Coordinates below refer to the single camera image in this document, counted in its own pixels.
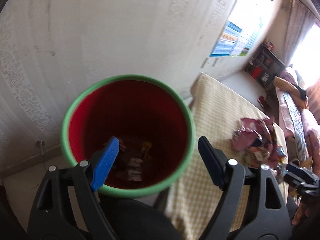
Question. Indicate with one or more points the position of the dark storage shelf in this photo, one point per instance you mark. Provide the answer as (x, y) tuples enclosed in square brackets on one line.
[(265, 65)]

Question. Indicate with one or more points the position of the red box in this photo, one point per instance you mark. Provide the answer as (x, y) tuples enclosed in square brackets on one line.
[(256, 72)]

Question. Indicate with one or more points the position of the sofa with floral cover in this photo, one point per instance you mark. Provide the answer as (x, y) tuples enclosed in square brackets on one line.
[(300, 120)]

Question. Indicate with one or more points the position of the blue wall poster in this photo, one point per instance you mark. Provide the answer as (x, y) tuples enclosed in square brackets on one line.
[(232, 40)]

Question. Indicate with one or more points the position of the pink snack wrapper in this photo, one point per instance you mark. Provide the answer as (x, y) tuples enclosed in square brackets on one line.
[(246, 132)]

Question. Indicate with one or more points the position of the metal door stopper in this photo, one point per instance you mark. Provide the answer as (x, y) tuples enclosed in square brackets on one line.
[(40, 147)]

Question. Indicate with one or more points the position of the dark blue snack wrapper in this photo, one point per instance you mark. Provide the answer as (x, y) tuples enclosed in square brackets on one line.
[(257, 141)]

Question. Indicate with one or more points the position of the pale curtain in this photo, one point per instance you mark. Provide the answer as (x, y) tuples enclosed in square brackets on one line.
[(297, 30)]

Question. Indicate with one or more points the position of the beige printed snack wrapper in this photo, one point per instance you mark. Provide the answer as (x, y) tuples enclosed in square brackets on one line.
[(257, 156)]

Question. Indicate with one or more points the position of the person's right hand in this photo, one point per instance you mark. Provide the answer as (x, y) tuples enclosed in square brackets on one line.
[(301, 212)]

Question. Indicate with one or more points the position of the orange pillow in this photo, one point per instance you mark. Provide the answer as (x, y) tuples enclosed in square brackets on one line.
[(287, 85)]

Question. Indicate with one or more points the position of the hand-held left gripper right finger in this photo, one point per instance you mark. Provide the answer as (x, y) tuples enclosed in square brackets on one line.
[(212, 163)]

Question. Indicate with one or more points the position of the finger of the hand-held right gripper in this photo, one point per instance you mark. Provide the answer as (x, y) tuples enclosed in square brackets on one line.
[(300, 173)]

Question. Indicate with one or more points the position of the yellow checked tablecloth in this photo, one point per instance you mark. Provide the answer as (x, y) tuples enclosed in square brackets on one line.
[(212, 110)]

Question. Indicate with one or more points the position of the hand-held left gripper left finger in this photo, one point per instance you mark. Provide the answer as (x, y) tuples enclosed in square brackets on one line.
[(106, 163)]

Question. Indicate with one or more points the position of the red bin with green rim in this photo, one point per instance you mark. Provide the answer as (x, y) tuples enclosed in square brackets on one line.
[(137, 110)]

